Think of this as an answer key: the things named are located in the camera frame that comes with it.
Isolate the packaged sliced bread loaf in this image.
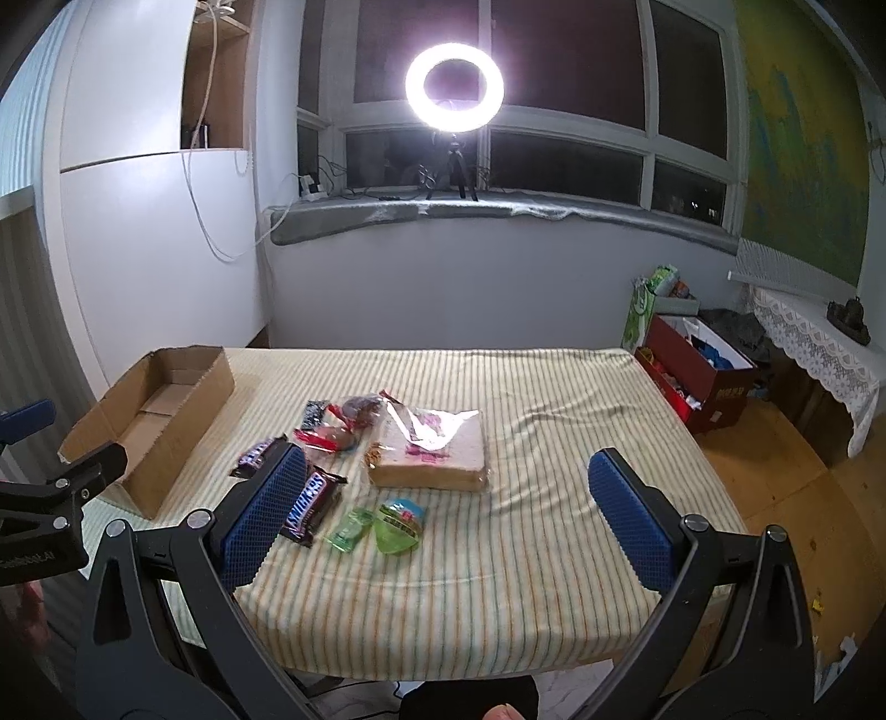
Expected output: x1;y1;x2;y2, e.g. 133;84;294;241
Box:
363;400;487;492

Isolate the dark Snickers bar Chinese label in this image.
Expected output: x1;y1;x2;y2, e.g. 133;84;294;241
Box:
228;435;287;480

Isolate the white power strip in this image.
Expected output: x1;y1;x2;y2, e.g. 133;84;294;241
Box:
299;174;329;203

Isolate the red clear wrapped snack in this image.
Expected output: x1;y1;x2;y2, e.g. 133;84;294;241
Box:
293;424;359;455

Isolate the dark bun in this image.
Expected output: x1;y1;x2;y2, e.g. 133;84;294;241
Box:
327;394;383;432

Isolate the grey windowsill padding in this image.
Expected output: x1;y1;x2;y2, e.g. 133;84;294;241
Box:
267;193;739;255

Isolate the brown cardboard box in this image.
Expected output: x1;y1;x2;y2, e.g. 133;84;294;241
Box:
59;345;234;519

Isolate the white cable on wall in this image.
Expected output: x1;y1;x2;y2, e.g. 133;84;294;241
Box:
180;0;307;264

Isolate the green yellow wall poster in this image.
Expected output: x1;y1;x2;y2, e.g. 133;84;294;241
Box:
734;2;869;285

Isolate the bright ring light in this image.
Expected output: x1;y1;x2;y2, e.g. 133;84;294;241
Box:
404;42;504;133

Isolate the red storage box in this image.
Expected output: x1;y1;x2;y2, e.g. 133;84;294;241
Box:
635;315;759;435

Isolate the green white shopping bag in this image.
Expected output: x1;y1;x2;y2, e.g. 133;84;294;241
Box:
622;264;683;352

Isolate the brown Snickers bar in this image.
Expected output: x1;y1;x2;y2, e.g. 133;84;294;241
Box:
279;466;348;548

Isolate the dark figurine on side table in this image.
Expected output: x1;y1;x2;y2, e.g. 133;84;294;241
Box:
826;297;871;347

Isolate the small black snack packet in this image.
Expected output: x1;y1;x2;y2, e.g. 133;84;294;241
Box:
297;399;329;432

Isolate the wooden wall shelf niche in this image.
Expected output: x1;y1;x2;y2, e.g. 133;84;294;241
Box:
180;0;255;150

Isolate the green jelly cup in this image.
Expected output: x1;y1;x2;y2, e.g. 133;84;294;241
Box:
373;498;425;555

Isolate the white lace covered side table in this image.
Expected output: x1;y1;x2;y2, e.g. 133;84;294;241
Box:
725;236;886;459

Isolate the green candy packet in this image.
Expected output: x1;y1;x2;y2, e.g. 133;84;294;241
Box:
326;507;375;553

